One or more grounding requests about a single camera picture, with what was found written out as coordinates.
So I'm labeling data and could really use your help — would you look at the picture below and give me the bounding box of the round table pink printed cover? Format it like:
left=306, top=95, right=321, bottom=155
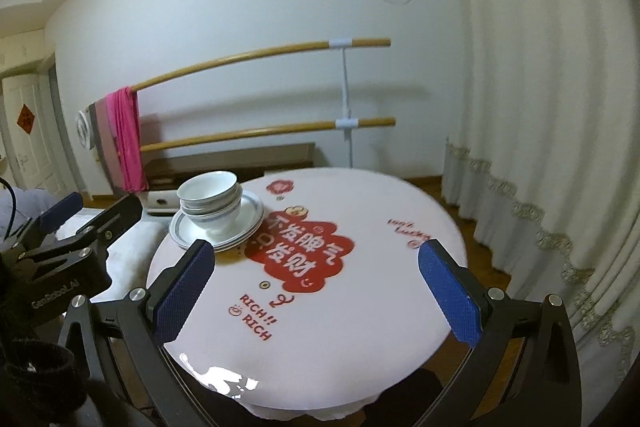
left=146, top=168, right=469, bottom=423

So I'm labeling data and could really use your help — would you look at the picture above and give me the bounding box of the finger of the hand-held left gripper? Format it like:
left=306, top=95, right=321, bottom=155
left=27, top=194, right=143, bottom=267
left=10, top=193, right=84, bottom=253

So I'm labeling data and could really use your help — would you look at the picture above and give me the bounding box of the mauve towel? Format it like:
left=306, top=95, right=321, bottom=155
left=87, top=96, right=126, bottom=194

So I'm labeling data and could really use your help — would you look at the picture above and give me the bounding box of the grey cloth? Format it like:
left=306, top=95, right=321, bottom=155
left=0, top=186, right=52, bottom=239

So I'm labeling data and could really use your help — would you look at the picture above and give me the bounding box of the cream overhead cabinet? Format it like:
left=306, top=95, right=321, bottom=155
left=0, top=26, right=49, bottom=78

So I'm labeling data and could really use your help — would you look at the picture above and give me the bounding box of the cream curtain lace trim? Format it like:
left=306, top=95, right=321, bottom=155
left=425, top=0, right=640, bottom=380

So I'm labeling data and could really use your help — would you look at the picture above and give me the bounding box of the white barre stand post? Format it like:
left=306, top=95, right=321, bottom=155
left=330, top=38, right=362, bottom=168

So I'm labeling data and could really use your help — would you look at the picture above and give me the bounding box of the white round fan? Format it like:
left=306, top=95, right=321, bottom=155
left=75, top=111, right=93, bottom=150

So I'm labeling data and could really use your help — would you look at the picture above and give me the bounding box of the dark wooden bench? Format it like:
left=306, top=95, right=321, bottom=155
left=142, top=143, right=317, bottom=188

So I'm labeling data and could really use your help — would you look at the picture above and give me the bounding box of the black cable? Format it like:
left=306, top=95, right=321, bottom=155
left=0, top=178, right=19, bottom=239

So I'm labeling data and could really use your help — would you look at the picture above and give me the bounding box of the red door decoration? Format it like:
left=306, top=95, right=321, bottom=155
left=15, top=104, right=37, bottom=135

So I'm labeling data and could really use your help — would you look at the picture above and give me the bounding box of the pink cloth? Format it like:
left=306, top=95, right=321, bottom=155
left=109, top=88, right=147, bottom=194

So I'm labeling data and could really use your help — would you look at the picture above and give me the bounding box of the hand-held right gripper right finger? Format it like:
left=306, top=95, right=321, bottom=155
left=415, top=239, right=583, bottom=427

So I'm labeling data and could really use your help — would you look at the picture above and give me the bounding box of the white storage box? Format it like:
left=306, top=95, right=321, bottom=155
left=142, top=189, right=182, bottom=219

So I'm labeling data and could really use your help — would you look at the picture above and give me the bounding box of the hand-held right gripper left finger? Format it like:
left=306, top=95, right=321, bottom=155
left=62, top=239, right=218, bottom=427

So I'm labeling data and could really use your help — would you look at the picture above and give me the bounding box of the white door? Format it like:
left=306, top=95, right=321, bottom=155
left=2, top=74, right=64, bottom=194

